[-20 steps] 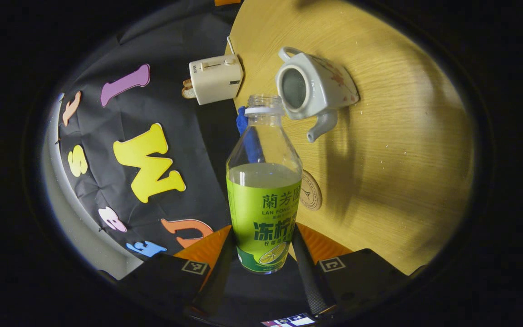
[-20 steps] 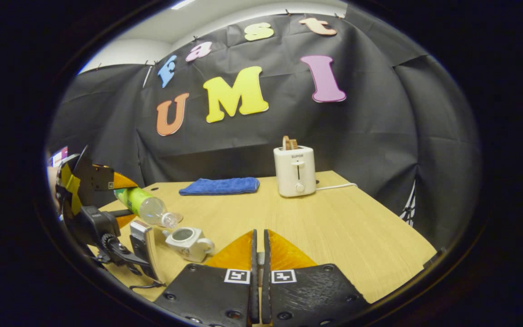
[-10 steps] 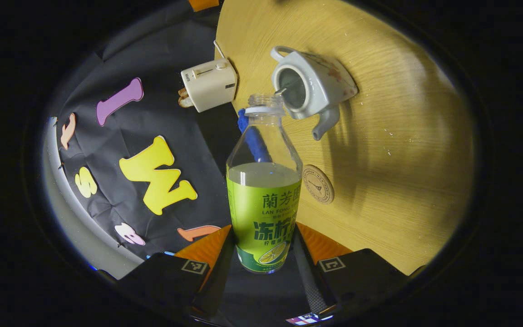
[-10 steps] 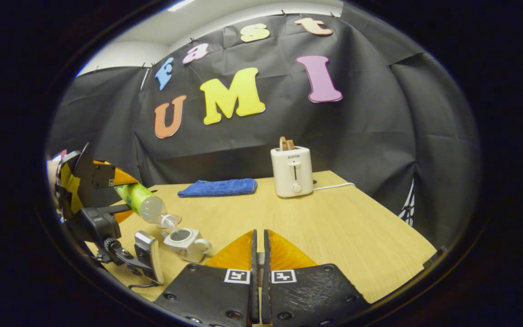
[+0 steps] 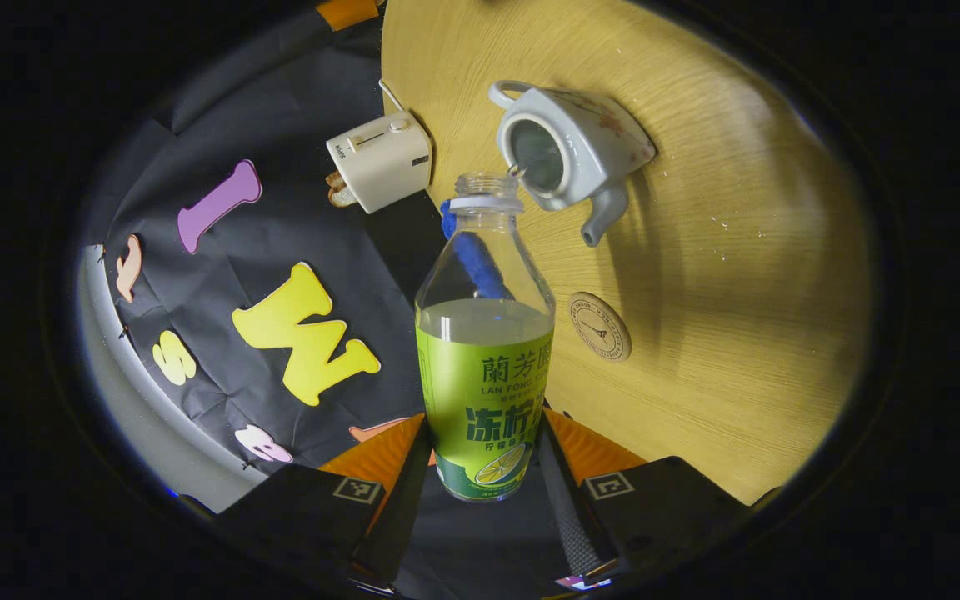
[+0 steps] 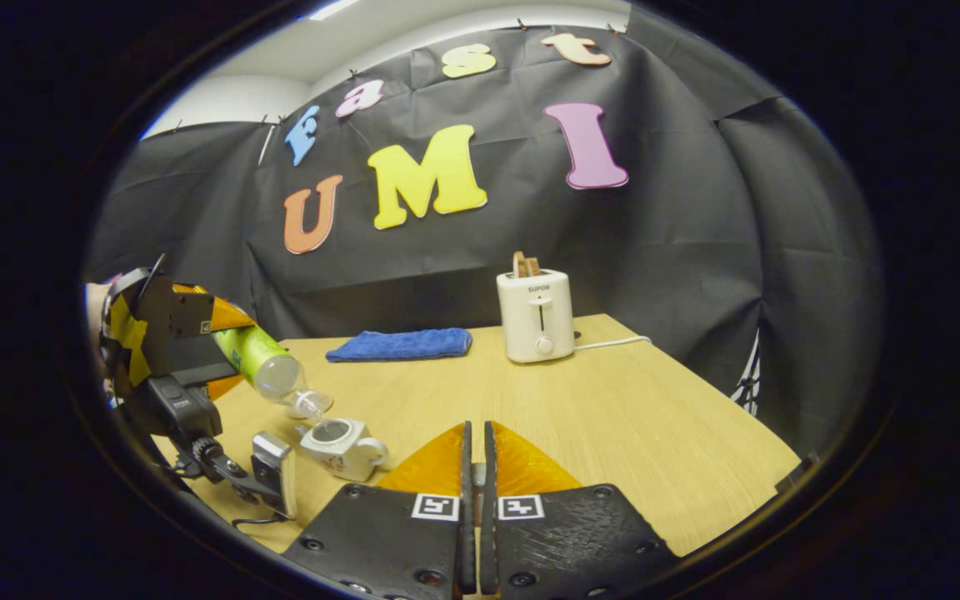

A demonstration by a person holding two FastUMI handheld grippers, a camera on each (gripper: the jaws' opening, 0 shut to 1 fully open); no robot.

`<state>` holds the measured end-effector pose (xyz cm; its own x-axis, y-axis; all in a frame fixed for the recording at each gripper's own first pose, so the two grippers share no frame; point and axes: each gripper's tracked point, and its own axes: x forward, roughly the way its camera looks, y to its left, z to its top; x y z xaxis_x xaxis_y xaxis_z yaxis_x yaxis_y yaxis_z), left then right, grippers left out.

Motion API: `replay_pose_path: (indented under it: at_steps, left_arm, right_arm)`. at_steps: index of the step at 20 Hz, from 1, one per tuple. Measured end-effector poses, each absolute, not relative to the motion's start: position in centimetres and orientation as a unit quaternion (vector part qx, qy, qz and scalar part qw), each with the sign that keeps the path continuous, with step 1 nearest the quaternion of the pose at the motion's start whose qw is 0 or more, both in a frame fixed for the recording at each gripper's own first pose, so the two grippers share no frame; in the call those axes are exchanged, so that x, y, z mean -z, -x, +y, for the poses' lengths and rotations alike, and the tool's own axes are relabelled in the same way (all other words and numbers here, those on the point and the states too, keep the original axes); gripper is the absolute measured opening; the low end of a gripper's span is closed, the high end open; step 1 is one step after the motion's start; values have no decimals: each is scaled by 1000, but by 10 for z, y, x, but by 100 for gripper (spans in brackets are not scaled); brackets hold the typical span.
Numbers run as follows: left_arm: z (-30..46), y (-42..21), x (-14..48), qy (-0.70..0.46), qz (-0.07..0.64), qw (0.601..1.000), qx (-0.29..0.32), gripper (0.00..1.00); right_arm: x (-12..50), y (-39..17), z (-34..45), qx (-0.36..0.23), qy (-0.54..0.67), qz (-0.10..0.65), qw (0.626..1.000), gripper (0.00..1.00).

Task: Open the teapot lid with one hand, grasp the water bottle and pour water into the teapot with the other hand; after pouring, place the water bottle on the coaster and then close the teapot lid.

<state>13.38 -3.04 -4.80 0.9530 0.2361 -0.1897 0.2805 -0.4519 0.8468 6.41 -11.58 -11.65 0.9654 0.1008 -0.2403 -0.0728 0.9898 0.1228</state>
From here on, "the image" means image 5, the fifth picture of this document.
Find blue folded towel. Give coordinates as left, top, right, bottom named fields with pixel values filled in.
left=440, top=198, right=516, bottom=301

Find white ceramic teacup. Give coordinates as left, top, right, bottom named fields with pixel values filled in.
left=488, top=80, right=658, bottom=248

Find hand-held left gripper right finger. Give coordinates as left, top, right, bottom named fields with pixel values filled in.
left=537, top=407, right=754, bottom=588

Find black backdrop cloth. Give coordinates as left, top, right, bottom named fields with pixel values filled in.
left=80, top=12, right=581, bottom=597

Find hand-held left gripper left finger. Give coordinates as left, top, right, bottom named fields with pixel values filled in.
left=213, top=414, right=436, bottom=588

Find green label water bottle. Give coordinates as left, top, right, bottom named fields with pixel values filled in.
left=414, top=172, right=557, bottom=503

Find white toaster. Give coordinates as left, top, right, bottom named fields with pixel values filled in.
left=326, top=112, right=433, bottom=215

